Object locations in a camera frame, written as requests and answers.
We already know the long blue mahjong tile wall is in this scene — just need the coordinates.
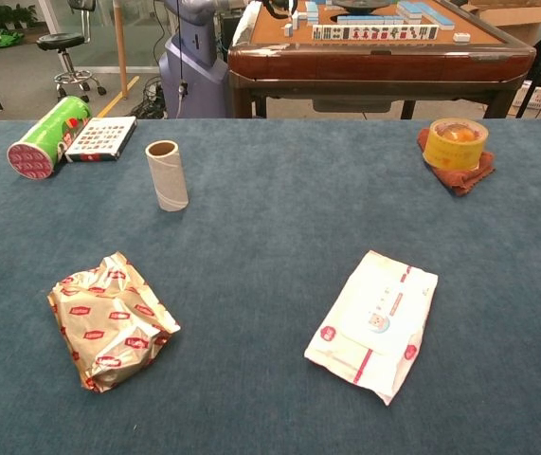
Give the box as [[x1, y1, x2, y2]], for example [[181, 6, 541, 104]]
[[395, 0, 456, 30]]

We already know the wooden pole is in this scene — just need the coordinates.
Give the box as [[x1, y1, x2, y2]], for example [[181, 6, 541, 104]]
[[112, 0, 130, 100]]

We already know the white wet wipes pack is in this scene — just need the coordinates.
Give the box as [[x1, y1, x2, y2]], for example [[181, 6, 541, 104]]
[[303, 249, 440, 407]]

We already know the purple robot base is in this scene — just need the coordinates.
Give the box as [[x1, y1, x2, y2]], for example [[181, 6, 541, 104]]
[[158, 0, 231, 119]]

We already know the grey cardboard tube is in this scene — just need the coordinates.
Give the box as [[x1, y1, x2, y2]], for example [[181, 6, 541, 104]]
[[144, 139, 190, 212]]

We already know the yellow tape roll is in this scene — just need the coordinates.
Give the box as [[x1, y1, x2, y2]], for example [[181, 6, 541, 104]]
[[422, 118, 490, 171]]

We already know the flat red-patterned card box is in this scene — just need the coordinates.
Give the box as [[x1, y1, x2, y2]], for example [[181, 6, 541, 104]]
[[63, 116, 138, 163]]

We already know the floor cable bundle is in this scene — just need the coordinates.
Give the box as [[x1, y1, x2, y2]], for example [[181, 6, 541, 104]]
[[130, 75, 170, 119]]

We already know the cardboard box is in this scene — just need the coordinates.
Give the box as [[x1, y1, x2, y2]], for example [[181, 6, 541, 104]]
[[459, 0, 541, 46]]

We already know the black swivel stool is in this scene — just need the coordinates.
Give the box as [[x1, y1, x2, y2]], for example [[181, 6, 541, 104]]
[[36, 0, 108, 103]]

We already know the gold red snack bag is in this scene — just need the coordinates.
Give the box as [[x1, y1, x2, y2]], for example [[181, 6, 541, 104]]
[[46, 250, 182, 393]]

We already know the wooden mahjong table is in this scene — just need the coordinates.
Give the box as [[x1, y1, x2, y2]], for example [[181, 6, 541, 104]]
[[226, 0, 537, 119]]

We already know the green chip can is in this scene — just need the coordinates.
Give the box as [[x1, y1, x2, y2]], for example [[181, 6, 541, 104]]
[[6, 95, 93, 181]]

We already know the face-up mahjong tile row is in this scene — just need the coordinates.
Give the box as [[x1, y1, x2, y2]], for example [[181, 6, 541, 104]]
[[311, 23, 441, 43]]

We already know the black hanging cable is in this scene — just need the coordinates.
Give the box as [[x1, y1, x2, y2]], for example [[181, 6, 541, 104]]
[[174, 0, 190, 119]]

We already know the brown cloth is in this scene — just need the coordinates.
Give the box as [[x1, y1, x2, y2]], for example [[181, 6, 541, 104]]
[[416, 127, 496, 198]]

